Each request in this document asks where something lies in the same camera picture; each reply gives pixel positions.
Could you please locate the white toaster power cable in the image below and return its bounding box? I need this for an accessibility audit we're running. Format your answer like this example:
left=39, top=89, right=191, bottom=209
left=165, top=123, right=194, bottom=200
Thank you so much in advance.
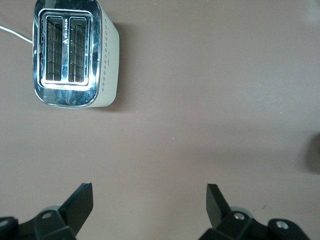
left=0, top=24, right=34, bottom=44

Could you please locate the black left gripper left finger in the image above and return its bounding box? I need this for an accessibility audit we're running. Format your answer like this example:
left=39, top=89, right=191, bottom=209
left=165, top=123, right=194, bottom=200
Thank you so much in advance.
left=0, top=182, right=94, bottom=240

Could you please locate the brown table cover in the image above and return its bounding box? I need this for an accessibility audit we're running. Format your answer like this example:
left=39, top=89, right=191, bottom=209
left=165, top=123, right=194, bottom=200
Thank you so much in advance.
left=0, top=0, right=320, bottom=240

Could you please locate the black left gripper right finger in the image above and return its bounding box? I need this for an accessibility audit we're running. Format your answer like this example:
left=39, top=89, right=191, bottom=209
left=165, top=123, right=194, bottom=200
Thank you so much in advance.
left=199, top=183, right=311, bottom=240

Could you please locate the cream and chrome toaster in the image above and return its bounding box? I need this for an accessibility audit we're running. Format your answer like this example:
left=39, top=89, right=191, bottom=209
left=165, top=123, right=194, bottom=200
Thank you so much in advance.
left=32, top=0, right=121, bottom=109

